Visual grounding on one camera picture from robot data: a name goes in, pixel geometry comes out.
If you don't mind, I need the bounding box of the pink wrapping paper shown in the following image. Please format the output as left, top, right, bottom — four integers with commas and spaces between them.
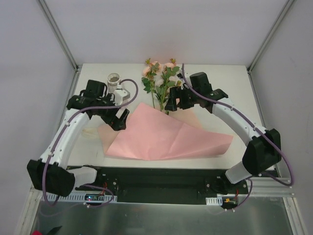
106, 103, 233, 161

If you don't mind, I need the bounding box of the cream printed ribbon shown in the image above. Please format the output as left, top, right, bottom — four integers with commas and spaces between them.
81, 128, 99, 140

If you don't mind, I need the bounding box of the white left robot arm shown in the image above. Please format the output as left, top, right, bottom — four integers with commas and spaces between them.
27, 80, 130, 197

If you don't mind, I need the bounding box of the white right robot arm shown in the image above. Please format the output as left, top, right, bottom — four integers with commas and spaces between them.
165, 72, 282, 193

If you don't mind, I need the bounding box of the white ribbed ceramic vase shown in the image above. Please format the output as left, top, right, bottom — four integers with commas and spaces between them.
107, 73, 121, 94

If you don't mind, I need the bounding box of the peach artificial flower bunch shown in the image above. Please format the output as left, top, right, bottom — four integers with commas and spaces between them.
141, 58, 183, 114

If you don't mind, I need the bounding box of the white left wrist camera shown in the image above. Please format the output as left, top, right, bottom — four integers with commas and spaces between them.
113, 84, 131, 105

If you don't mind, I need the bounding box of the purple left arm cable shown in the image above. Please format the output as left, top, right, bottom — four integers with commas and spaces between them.
42, 78, 140, 209

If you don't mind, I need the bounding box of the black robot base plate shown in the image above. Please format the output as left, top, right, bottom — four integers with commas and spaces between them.
66, 165, 254, 204

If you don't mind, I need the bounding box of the left aluminium frame post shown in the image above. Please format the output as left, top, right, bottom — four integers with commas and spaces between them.
36, 0, 79, 71

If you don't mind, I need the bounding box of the aluminium frame post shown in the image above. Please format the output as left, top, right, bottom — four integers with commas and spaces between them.
246, 0, 296, 75
36, 0, 79, 71

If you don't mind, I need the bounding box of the left white cable duct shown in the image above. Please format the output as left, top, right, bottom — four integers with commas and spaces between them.
40, 192, 118, 204

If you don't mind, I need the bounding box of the white cable duct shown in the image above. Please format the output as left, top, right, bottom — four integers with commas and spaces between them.
40, 192, 118, 204
205, 196, 223, 206

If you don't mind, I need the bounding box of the right aluminium frame post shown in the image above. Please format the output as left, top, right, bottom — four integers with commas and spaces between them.
246, 0, 296, 75

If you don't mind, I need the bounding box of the right white cable duct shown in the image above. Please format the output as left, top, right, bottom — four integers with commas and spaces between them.
205, 196, 223, 206

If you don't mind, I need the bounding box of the aluminium front rail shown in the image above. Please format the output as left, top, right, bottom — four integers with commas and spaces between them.
251, 177, 295, 197

